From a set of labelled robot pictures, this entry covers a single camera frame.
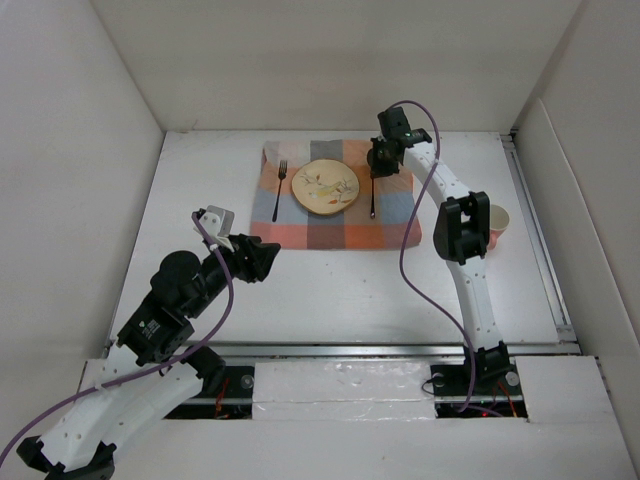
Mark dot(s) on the pink ceramic cup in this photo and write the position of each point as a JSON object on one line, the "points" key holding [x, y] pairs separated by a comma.
{"points": [[499, 221]]}

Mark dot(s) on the aluminium rail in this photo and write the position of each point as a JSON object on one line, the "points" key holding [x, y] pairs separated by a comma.
{"points": [[555, 298], [271, 349]]}

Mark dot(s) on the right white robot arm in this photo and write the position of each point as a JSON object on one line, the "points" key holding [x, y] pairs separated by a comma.
{"points": [[461, 234]]}

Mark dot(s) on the beige floral ceramic plate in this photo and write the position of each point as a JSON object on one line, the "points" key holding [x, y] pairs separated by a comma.
{"points": [[325, 187]]}

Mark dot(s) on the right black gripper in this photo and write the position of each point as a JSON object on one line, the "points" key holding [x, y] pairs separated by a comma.
{"points": [[377, 169]]}

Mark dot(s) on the checkered orange blue cloth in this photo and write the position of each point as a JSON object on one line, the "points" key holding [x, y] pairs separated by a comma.
{"points": [[352, 228]]}

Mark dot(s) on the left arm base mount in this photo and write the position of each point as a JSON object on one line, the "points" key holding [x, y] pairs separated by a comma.
{"points": [[231, 400]]}

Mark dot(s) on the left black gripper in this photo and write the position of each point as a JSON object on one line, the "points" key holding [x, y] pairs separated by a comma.
{"points": [[252, 255]]}

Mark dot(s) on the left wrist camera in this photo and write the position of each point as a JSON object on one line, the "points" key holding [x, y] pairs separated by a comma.
{"points": [[214, 225]]}

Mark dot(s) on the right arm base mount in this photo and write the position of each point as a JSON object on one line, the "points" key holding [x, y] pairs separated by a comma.
{"points": [[499, 397]]}

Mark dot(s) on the black metal spoon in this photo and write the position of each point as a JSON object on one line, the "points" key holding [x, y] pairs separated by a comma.
{"points": [[372, 199]]}

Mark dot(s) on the aluminium right side rail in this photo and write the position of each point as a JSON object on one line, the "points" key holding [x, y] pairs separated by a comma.
{"points": [[555, 298]]}

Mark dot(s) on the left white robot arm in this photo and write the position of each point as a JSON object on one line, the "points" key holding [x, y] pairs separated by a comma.
{"points": [[150, 370]]}

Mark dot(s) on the aluminium front rail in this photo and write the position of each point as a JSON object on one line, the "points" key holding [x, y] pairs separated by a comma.
{"points": [[271, 349]]}

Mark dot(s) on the black metal fork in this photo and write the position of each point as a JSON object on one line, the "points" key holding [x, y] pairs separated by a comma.
{"points": [[281, 175]]}

